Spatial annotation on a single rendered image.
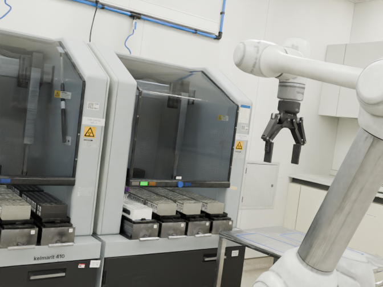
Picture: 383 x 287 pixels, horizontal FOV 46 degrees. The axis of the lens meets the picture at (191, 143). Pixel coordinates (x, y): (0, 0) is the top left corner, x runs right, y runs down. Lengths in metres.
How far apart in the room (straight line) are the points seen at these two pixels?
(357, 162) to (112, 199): 1.26
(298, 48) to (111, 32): 1.93
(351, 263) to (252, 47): 0.69
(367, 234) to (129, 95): 2.55
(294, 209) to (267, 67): 3.12
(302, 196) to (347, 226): 3.23
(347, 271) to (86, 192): 1.14
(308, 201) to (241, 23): 1.72
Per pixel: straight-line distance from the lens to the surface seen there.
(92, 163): 2.00
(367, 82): 1.01
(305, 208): 4.35
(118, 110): 2.02
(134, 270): 2.12
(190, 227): 2.22
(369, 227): 3.97
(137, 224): 2.05
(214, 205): 2.38
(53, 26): 3.10
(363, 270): 1.37
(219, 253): 2.05
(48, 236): 1.90
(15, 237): 1.86
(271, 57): 1.40
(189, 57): 3.58
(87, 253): 1.99
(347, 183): 1.09
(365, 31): 4.96
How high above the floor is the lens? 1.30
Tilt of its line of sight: 3 degrees down
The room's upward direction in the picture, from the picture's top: 7 degrees clockwise
